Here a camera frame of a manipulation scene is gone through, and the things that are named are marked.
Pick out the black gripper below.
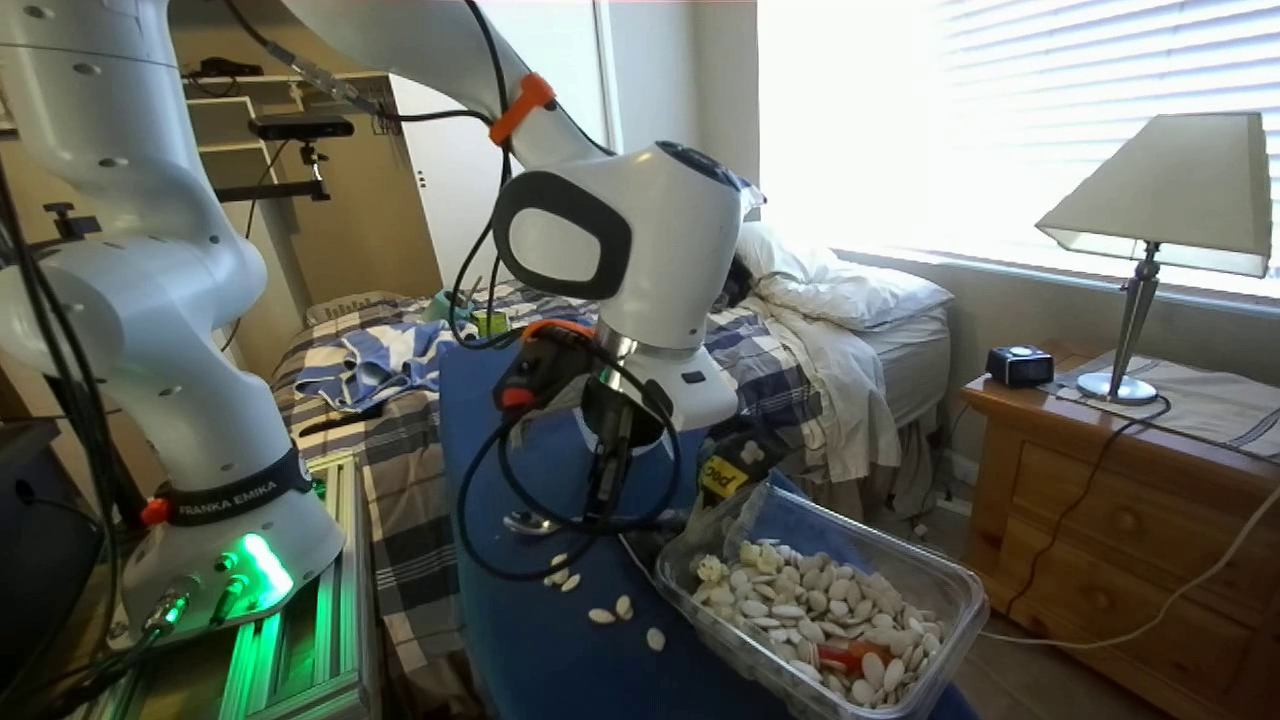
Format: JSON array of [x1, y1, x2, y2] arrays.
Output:
[[580, 378, 663, 495]]

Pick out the silver metal spoon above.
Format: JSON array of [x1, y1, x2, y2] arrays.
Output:
[[502, 513, 585, 541]]

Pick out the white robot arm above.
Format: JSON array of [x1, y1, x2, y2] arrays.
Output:
[[0, 0, 748, 645]]

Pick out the black popcorn bag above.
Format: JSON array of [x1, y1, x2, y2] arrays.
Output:
[[667, 425, 786, 519]]

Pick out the blue ironing board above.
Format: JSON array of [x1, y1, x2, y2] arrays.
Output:
[[439, 349, 989, 720]]

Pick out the bed with plaid bedding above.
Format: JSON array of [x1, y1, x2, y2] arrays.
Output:
[[272, 262, 952, 707]]

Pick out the white pillow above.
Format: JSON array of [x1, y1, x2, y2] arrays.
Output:
[[734, 225, 952, 331]]

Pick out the clear plastic seed container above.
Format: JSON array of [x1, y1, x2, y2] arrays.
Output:
[[657, 483, 989, 720]]

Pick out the black alarm clock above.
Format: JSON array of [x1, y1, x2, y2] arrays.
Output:
[[989, 342, 1056, 388]]

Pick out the window blinds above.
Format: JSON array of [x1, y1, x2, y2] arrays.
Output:
[[931, 0, 1280, 258]]

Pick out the wooden nightstand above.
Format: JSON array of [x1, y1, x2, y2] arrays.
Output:
[[959, 377, 1280, 720]]

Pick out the beige table lamp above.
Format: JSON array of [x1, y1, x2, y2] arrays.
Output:
[[1037, 110, 1270, 403]]

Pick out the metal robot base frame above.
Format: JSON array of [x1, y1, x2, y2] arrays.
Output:
[[84, 457, 381, 720]]

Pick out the white power cable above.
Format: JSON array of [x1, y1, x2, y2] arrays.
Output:
[[983, 483, 1280, 655]]

